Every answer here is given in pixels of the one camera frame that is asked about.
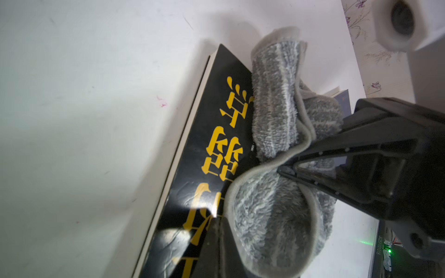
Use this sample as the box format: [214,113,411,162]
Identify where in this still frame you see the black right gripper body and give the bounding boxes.
[342,97,445,261]

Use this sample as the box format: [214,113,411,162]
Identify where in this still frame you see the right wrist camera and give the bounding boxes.
[371,0,445,52]

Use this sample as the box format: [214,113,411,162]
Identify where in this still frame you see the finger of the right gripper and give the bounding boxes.
[278,165,392,219]
[283,119,417,167]

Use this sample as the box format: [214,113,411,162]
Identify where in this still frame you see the blue book yellow label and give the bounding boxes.
[325,89,352,118]

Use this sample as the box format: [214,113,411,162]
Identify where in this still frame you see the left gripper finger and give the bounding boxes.
[192,217,248,278]

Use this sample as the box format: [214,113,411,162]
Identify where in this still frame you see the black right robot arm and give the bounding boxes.
[278,98,445,278]

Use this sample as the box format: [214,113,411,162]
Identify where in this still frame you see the black portrait book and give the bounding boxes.
[134,45,258,278]

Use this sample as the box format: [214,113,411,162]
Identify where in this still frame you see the grey striped cleaning cloth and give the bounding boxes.
[224,26,343,278]

